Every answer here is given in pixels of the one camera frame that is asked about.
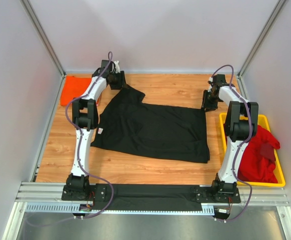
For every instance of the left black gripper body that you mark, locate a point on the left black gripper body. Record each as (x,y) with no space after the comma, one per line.
(120,81)

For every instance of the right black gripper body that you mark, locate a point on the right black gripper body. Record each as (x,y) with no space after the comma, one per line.
(209,102)

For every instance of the black t-shirt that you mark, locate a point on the black t-shirt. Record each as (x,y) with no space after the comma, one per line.
(128,125)

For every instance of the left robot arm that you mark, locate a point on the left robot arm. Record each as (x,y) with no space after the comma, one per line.
(82,113)

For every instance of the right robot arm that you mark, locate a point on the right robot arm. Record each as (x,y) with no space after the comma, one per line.
(241,124)

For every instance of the folded orange t-shirt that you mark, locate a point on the folded orange t-shirt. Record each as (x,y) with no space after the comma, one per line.
(73,88)

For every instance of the red t-shirt in bin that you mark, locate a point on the red t-shirt in bin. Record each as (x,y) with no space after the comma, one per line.
(258,161)

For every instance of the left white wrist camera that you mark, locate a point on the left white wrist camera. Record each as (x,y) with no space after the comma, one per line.
(116,66)

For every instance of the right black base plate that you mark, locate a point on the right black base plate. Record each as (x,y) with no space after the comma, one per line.
(208,194)

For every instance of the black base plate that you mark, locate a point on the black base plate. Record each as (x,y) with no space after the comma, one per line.
(94,192)
(208,194)

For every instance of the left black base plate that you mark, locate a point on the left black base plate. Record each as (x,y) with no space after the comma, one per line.
(94,192)

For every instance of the right aluminium frame post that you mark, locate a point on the right aluminium frame post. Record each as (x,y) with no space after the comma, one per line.
(280,4)

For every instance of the aluminium frame post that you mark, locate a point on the aluminium frame post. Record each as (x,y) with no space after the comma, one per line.
(280,4)
(29,9)

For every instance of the left aluminium frame post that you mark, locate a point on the left aluminium frame post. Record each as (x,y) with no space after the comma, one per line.
(29,9)

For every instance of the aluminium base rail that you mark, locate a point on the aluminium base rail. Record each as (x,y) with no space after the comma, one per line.
(46,198)

